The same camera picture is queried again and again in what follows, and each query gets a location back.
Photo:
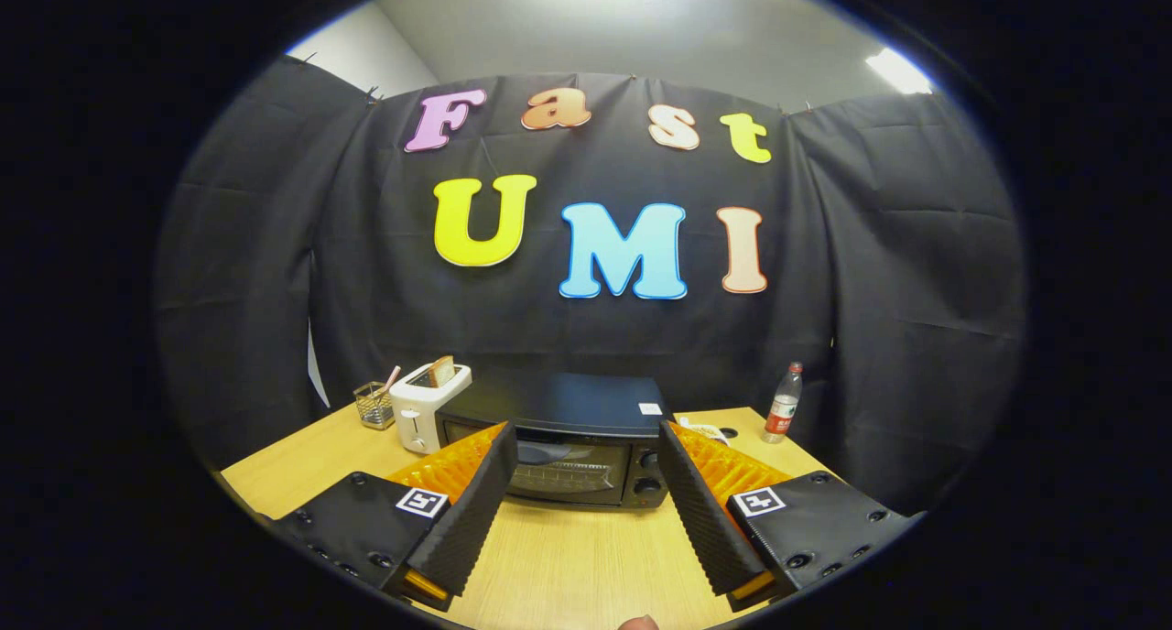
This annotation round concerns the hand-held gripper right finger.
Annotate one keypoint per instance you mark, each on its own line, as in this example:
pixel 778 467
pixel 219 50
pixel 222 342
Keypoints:
pixel 700 520

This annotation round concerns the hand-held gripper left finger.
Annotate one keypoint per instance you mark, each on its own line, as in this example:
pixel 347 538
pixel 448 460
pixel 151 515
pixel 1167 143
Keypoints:
pixel 472 520

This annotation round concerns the black toaster oven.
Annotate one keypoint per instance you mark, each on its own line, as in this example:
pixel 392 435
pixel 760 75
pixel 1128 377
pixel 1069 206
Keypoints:
pixel 568 401

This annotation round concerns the white bread toaster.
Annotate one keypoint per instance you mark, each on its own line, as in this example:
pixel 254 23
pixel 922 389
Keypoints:
pixel 417 419

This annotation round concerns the white divided bean dish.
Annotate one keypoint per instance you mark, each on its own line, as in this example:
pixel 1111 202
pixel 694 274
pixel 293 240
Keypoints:
pixel 696 426

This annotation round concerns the clear plastic water bottle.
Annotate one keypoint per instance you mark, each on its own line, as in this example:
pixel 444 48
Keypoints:
pixel 783 410

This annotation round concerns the brown toast slice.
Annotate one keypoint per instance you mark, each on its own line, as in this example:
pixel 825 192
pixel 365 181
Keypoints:
pixel 441 372

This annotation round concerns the pink stick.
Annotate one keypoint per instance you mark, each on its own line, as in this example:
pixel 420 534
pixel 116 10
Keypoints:
pixel 392 378

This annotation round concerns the small ceiling light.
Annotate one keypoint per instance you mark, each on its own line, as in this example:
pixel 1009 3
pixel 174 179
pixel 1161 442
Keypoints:
pixel 899 71

